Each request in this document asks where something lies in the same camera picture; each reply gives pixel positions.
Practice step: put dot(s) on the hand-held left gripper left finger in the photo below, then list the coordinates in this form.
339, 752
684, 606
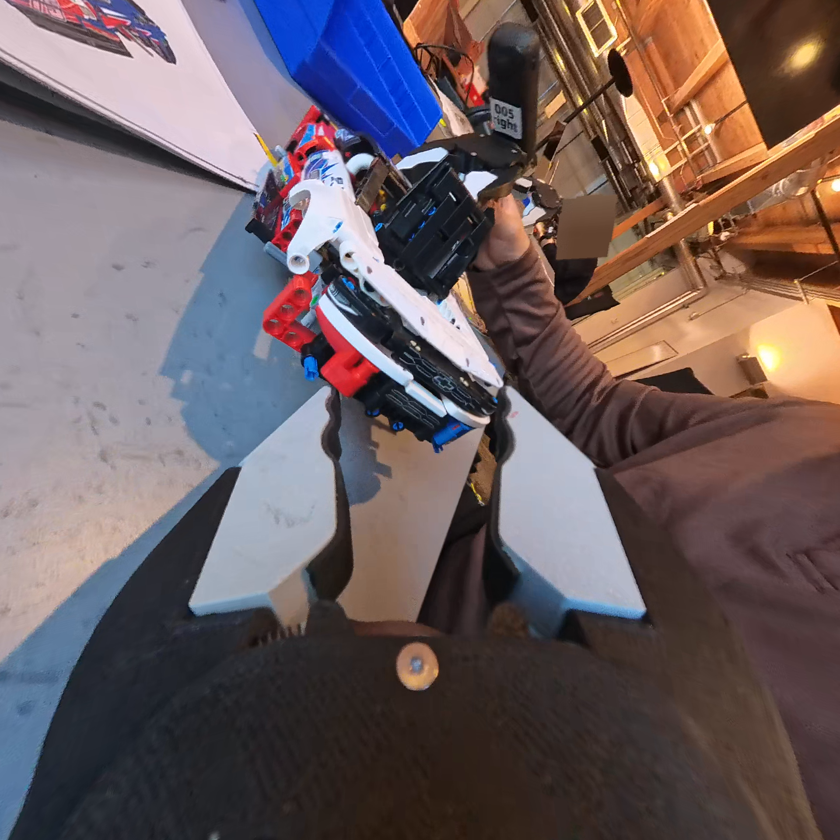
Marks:
275, 525

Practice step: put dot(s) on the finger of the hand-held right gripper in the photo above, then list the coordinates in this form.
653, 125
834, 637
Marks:
495, 184
423, 157

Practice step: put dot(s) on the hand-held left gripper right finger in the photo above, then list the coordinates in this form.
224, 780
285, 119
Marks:
564, 525

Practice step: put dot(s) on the toy brick race car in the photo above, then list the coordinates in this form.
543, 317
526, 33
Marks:
367, 262

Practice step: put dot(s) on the person's right hand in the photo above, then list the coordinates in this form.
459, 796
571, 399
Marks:
505, 236

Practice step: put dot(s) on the blue plastic bin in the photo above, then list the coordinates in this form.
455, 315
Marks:
354, 65

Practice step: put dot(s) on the metal pipe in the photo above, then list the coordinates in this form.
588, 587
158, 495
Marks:
682, 243

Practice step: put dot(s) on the wooden beam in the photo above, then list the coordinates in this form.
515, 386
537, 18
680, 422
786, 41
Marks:
722, 197

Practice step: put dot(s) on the black screen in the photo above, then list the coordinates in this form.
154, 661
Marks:
774, 79

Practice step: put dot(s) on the open instruction booklet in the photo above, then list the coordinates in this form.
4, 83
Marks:
164, 98

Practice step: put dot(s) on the wall lamp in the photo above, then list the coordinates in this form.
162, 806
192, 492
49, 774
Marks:
764, 358

